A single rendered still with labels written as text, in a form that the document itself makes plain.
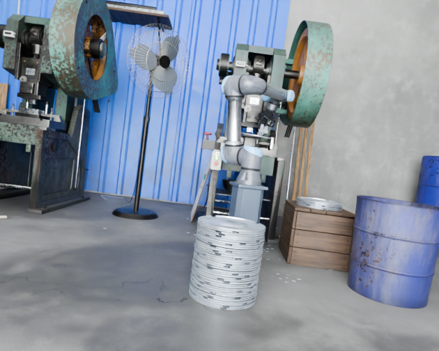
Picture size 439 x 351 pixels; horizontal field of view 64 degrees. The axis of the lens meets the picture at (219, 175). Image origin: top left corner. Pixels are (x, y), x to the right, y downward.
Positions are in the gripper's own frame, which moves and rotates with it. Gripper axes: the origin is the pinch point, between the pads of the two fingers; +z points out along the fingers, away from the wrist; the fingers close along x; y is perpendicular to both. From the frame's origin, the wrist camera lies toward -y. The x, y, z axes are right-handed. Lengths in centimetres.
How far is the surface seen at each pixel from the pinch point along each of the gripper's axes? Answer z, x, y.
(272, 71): -42, 9, -28
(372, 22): -111, 177, -122
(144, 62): -19, -77, -74
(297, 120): -15.2, 29.8, -1.9
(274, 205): 43, 12, 31
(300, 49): -63, 45, -51
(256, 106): -14.2, 4.2, -24.2
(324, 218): 20, 8, 81
